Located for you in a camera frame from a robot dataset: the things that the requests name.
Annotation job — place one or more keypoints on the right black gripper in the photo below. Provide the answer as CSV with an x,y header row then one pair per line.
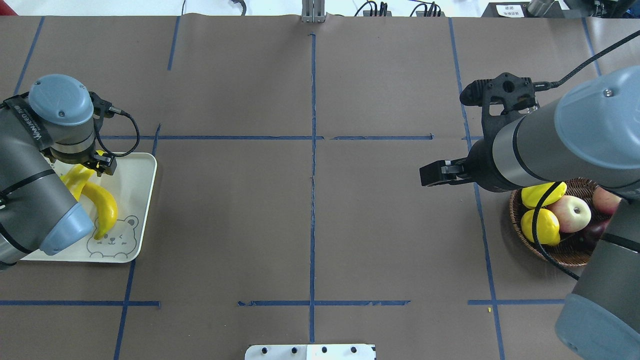
x,y
483,166

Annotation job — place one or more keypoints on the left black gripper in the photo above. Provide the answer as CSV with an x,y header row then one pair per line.
x,y
101,163

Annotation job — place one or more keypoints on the yellow banana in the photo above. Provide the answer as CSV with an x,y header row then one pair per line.
x,y
77,181
106,206

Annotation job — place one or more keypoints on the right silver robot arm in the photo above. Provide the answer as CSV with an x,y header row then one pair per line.
x,y
591,132

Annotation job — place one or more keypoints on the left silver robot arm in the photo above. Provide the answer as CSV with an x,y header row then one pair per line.
x,y
58,119

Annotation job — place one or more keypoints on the brown wicker basket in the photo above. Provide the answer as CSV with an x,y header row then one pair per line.
x,y
568,253

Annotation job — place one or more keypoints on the white bear tray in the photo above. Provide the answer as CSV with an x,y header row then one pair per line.
x,y
132,188

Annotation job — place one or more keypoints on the yellow lemon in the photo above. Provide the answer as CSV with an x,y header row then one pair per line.
x,y
547,227

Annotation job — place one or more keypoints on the yellow green apple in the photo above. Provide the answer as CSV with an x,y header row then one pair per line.
x,y
573,213

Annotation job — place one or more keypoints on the dark purple fruit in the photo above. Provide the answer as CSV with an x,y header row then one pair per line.
x,y
589,237

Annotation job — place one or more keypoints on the red pink apple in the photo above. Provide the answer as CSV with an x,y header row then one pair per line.
x,y
605,202

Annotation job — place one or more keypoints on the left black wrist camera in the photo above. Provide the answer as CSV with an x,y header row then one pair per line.
x,y
103,109

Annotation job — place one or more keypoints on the aluminium frame post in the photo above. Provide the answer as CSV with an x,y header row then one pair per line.
x,y
313,11

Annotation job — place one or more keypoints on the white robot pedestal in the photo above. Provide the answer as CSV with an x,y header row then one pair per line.
x,y
335,351

